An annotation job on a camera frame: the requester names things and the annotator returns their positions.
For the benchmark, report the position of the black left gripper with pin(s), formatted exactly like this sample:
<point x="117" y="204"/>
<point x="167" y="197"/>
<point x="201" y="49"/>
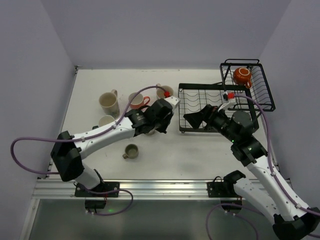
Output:
<point x="164" y="122"/>

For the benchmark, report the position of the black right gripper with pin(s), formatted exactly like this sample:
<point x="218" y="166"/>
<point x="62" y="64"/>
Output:
<point x="205" y="116"/>

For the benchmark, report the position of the small beige patterned cup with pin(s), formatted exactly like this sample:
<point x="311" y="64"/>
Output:
<point x="150" y="133"/>

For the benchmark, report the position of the tall floral cream mug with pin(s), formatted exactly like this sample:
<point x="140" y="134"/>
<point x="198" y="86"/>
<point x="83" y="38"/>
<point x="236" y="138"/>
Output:
<point x="160" y="92"/>

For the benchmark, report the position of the orange ceramic mug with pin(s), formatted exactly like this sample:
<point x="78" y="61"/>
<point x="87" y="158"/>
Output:
<point x="138" y="100"/>

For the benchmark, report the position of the cream round mug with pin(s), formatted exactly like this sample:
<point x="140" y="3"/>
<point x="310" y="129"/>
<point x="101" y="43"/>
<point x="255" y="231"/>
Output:
<point x="131" y="151"/>

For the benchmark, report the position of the beige ceramic mug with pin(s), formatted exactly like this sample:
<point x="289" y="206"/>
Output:
<point x="109" y="103"/>

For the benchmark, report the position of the teal ceramic cup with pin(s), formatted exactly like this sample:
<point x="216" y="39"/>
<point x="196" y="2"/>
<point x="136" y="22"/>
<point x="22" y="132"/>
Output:
<point x="107" y="119"/>

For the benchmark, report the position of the orange round mug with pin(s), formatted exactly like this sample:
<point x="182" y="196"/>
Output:
<point x="242" y="76"/>

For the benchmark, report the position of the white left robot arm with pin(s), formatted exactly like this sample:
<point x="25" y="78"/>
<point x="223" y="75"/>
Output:
<point x="69" y="151"/>

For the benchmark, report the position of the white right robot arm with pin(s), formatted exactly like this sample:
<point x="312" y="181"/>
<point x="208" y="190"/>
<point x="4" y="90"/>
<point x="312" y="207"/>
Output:
<point x="291" y="218"/>

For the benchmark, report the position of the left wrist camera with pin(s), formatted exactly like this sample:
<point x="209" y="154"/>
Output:
<point x="173" y="101"/>

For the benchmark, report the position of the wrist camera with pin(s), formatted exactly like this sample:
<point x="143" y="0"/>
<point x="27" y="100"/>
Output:
<point x="228" y="100"/>
<point x="173" y="101"/>

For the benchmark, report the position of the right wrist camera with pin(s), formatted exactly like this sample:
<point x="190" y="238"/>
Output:
<point x="228" y="100"/>

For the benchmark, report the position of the black wire dish rack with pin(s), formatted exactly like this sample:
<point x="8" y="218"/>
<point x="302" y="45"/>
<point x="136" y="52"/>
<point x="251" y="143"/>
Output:
<point x="195" y="96"/>

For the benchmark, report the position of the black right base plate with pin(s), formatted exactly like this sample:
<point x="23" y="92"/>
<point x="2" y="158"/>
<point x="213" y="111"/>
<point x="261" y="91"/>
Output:
<point x="217" y="188"/>

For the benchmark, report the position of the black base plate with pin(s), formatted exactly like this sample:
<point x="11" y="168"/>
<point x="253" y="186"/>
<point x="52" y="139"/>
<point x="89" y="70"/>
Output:
<point x="108" y="186"/>
<point x="217" y="188"/>

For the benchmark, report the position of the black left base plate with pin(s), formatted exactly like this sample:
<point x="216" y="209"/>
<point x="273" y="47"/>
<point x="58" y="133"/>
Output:
<point x="108" y="186"/>

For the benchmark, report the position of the aluminium mounting rail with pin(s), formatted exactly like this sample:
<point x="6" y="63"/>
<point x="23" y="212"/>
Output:
<point x="141" y="189"/>

